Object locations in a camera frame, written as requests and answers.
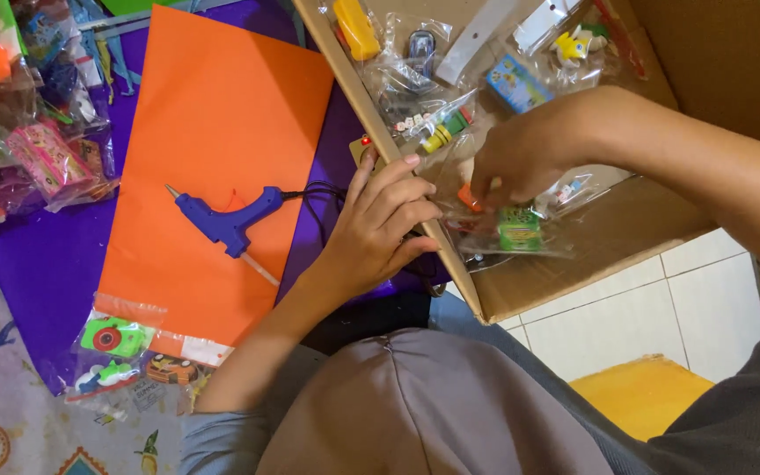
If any person's left hand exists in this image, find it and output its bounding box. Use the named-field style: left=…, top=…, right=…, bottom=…
left=311, top=146, right=445, bottom=302

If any person's right hand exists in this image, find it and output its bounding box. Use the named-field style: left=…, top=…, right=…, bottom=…
left=471, top=86, right=610, bottom=211

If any clear packet with green toy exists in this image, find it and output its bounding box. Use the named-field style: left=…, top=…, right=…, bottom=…
left=433, top=158, right=633, bottom=273

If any large brown cardboard box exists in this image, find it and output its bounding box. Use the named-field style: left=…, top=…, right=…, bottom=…
left=291, top=0, right=760, bottom=325

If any packet with dice and whistle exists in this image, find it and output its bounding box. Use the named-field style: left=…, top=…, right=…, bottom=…
left=388, top=89, right=481, bottom=157

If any packet with blue toy box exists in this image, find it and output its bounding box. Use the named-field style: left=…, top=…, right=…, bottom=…
left=484, top=53, right=556, bottom=115

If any small tan card red dot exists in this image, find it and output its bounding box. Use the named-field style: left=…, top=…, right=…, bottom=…
left=349, top=135, right=384, bottom=174

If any white card strip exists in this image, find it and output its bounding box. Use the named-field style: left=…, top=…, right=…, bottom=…
left=434, top=0, right=521, bottom=87

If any packet with grey toy car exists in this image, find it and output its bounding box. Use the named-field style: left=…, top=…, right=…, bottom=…
left=363, top=13, right=455, bottom=100

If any packet with yellow fish toy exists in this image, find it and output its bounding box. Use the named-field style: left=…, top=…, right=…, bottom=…
left=547, top=22, right=613, bottom=75

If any person's grey clothing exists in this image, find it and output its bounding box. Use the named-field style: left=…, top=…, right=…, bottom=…
left=179, top=254, right=760, bottom=475

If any yellow stool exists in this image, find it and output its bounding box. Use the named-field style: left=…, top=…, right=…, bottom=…
left=568, top=354, right=716, bottom=443

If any blue hot glue gun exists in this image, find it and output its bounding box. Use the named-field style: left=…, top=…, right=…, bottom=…
left=164, top=183, right=286, bottom=289

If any orange paper sheet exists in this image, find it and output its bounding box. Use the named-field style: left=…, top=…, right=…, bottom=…
left=98, top=5, right=335, bottom=368

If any packet with orange car toy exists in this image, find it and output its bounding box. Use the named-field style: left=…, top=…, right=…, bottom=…
left=139, top=333, right=236, bottom=417

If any green paper sheet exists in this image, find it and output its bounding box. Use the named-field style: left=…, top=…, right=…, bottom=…
left=99, top=0, right=184, bottom=17

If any pink boxed toy packet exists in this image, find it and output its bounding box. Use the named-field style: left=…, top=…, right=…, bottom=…
left=5, top=122, right=121, bottom=213

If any purple paper sheet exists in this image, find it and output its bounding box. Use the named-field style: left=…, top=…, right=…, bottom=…
left=0, top=0, right=451, bottom=397

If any patterned floor mat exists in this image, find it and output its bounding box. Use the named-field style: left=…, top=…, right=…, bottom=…
left=0, top=237, right=204, bottom=475

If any black glue gun cable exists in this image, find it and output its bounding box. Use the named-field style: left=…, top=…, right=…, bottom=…
left=281, top=181, right=440, bottom=281

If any packet with green camera toy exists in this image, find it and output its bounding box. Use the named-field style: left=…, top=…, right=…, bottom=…
left=66, top=292, right=167, bottom=405

